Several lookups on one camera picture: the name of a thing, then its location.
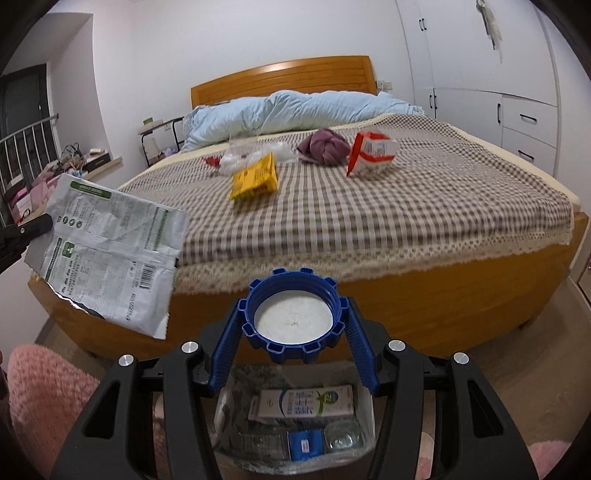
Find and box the cream bed sheet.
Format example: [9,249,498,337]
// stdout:
[117,117,583,208]

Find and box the white wardrobe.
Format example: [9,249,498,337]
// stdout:
[394,0,568,178]

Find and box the white window railing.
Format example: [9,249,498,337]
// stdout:
[0,113,61,204]

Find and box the yellow snack wrapper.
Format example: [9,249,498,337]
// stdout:
[229,152,280,201]

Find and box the dark window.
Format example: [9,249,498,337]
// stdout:
[0,62,49,185]

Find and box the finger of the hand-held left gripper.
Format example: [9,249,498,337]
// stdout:
[17,215,53,241]

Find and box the blue plastic lid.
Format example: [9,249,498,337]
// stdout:
[237,268,349,365]

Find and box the floral lined trash bin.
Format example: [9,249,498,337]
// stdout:
[212,364,377,476]

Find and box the black frame side table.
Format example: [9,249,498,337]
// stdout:
[139,116,185,169]

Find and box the person's leg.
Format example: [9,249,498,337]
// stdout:
[7,344,155,480]
[526,440,583,480]

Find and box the white hanging cloth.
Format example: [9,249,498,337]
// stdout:
[475,0,506,63]

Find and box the wooden windowsill shelf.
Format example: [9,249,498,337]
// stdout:
[0,157,123,232]

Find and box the silver printed foil packet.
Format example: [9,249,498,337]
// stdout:
[24,174,191,340]

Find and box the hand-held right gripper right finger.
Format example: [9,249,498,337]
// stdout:
[344,298,536,480]

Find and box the wooden bed frame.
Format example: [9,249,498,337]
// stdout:
[28,55,578,361]

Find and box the white milk carton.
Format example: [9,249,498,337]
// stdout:
[248,385,355,421]

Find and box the purple cloth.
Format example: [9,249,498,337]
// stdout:
[297,128,352,168]

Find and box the pile of pink bags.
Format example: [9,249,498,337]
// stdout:
[9,171,70,222]

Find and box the person's right leg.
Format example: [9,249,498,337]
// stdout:
[526,440,583,480]

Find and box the person's left leg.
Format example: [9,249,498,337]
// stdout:
[7,344,155,480]

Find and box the light blue duvet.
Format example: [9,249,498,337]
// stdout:
[182,90,426,153]

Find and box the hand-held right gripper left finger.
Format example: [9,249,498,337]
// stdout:
[48,299,259,480]

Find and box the dark blue box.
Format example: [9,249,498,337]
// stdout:
[287,428,326,462]

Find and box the white plastic bag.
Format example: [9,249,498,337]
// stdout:
[218,151,250,176]
[265,138,301,164]

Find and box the red white snack bag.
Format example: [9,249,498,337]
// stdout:
[346,130,399,178]

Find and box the clear plastic container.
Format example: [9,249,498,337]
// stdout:
[240,418,365,462]

